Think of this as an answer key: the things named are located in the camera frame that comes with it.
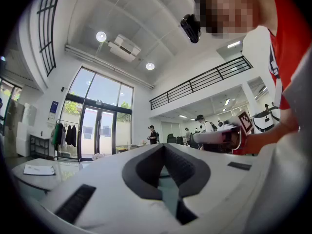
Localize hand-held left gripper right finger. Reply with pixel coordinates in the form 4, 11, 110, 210
163, 143, 211, 200

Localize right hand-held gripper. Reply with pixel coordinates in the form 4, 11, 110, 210
191, 109, 254, 155

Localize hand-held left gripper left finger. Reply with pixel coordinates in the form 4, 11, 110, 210
121, 143, 167, 201

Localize person's right forearm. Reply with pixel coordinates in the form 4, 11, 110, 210
243, 119, 302, 156

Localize black mezzanine railing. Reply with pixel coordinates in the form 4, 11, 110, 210
149, 56, 254, 111

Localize glass entrance doors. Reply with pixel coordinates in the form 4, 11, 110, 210
79, 105, 117, 159

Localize black clothes rack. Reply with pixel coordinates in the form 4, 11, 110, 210
54, 119, 81, 162

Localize black hanging jackets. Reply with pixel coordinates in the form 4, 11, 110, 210
65, 124, 78, 147

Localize green hanging garment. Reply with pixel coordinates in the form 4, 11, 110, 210
52, 123, 61, 146

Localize large glass window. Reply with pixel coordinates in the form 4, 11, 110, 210
68, 66, 134, 110

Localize white paper sheet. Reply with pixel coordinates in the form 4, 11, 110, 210
23, 164, 56, 176

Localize black metal shelf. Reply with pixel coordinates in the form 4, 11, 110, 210
29, 134, 51, 159

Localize white ceiling pipes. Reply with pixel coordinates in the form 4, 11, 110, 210
64, 44, 155, 90

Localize stack of white boxes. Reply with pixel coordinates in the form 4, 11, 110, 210
17, 103, 38, 157

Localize white ceiling air conditioner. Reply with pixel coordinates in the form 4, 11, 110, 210
108, 34, 142, 63

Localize person's head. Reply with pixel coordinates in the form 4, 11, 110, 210
194, 0, 278, 39

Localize person's red t-shirt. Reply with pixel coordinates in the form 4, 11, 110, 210
258, 0, 312, 131

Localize blue wall poster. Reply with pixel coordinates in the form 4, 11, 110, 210
48, 100, 59, 120

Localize black head-worn camera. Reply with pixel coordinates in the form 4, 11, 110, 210
180, 13, 202, 44

